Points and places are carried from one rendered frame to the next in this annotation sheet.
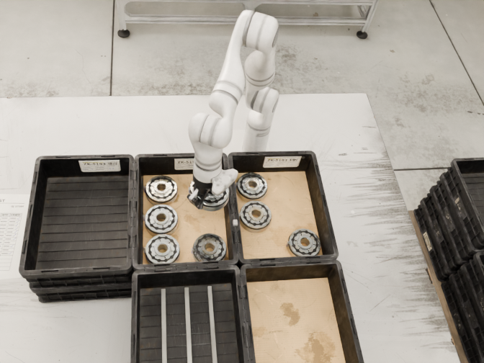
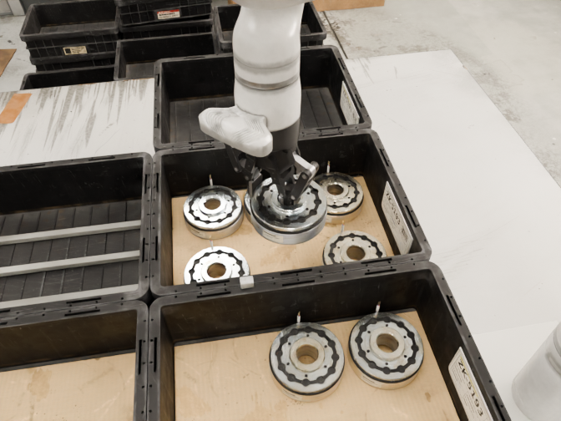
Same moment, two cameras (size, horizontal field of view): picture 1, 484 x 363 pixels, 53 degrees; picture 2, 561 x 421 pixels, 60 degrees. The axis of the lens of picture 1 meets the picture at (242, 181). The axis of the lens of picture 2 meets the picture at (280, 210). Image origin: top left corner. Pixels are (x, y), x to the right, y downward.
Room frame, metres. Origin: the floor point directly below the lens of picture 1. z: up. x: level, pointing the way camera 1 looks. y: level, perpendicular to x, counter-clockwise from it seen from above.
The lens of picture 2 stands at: (0.80, -0.36, 1.48)
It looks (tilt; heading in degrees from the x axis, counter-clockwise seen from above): 48 degrees down; 96
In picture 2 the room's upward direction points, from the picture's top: straight up
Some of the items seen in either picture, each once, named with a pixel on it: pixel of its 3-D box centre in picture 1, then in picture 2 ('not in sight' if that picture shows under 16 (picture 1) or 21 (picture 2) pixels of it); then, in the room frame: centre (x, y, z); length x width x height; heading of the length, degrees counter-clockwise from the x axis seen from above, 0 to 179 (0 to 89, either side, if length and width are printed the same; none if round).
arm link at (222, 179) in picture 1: (212, 168); (257, 96); (0.73, 0.08, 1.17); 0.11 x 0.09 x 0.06; 61
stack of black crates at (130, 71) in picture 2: not in sight; (174, 91); (0.18, 1.30, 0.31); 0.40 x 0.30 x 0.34; 16
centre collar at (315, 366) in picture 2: (256, 213); (306, 354); (0.81, -0.06, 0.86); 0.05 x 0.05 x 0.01
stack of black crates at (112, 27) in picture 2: not in sight; (83, 51); (-0.31, 1.58, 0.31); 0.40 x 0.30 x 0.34; 16
